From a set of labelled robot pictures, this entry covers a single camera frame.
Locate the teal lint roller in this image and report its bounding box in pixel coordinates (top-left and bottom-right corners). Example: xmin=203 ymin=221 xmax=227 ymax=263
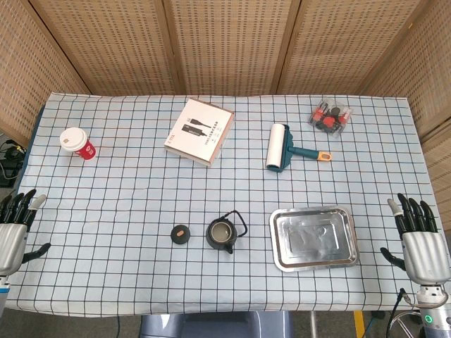
xmin=265 ymin=123 xmax=333 ymax=173

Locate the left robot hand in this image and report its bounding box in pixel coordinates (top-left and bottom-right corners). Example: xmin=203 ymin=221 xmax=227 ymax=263
xmin=0 ymin=189 xmax=52 ymax=277

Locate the red paper coffee cup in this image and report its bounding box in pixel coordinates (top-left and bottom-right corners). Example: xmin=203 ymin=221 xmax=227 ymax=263
xmin=58 ymin=127 xmax=97 ymax=160

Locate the woven bamboo folding screen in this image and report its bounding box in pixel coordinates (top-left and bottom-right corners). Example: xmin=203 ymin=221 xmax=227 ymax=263
xmin=0 ymin=0 xmax=451 ymax=226

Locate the white cable product box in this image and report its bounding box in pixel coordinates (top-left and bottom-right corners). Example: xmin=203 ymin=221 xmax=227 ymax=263
xmin=163 ymin=98 xmax=235 ymax=170

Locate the black cast iron teapot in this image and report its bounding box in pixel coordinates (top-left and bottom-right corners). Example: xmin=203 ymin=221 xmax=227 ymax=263
xmin=205 ymin=210 xmax=248 ymax=255

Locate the black cable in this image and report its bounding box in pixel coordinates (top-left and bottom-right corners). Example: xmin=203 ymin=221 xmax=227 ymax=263
xmin=385 ymin=287 xmax=409 ymax=338

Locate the black floor equipment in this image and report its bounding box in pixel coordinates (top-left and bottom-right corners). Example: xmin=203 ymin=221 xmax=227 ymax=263
xmin=0 ymin=139 xmax=27 ymax=189

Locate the black teapot lid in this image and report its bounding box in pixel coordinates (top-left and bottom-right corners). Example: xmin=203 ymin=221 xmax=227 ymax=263
xmin=171 ymin=225 xmax=192 ymax=245

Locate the blue checkered tablecloth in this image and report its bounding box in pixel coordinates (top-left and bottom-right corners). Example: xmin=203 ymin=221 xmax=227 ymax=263
xmin=5 ymin=92 xmax=445 ymax=315

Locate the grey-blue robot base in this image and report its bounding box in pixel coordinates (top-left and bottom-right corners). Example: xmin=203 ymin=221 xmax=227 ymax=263
xmin=140 ymin=311 xmax=295 ymax=338

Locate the clear box of red-black parts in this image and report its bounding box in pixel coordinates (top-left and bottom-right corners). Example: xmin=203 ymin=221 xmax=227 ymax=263
xmin=308 ymin=97 xmax=354 ymax=139

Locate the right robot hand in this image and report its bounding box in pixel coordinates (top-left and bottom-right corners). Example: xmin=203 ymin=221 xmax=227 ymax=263
xmin=379 ymin=192 xmax=451 ymax=285

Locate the stainless steel tray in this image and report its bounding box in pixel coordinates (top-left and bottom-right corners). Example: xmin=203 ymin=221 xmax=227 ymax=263
xmin=269 ymin=206 xmax=360 ymax=273

